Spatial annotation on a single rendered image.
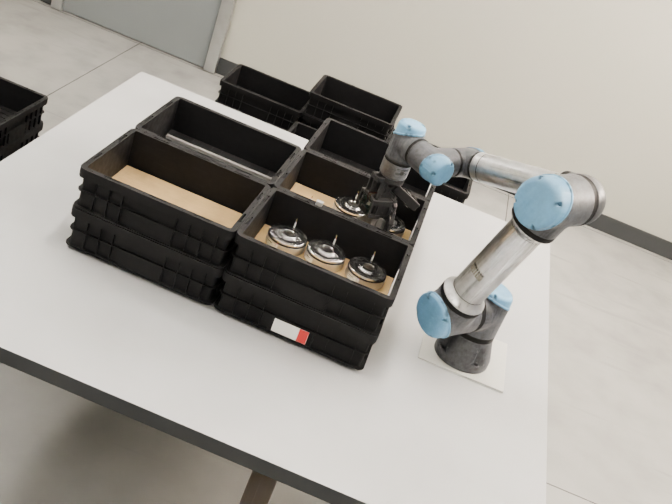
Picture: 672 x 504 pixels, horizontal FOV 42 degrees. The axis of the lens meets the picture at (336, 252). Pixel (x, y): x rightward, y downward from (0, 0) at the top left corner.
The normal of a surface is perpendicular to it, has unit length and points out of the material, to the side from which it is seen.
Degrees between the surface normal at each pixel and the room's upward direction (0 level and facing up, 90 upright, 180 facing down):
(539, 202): 83
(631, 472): 0
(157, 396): 0
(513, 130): 90
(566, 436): 0
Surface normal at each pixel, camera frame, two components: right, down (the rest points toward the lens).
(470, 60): -0.22, 0.44
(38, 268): 0.32, -0.81
